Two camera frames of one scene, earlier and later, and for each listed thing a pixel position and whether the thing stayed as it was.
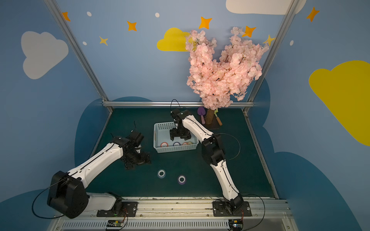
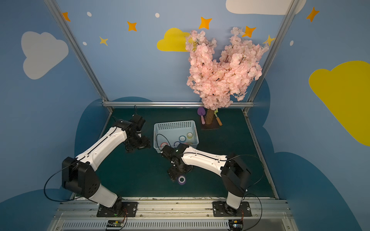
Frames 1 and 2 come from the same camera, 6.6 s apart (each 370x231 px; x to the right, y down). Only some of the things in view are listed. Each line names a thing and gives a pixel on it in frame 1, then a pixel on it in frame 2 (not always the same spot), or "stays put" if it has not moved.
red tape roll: x=167 y=145 stays put
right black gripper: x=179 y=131 -> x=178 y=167
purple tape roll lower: x=181 y=182 stays put
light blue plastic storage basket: x=163 y=141 stays put
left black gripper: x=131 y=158 -> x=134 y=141
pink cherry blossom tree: x=218 y=82 stays put
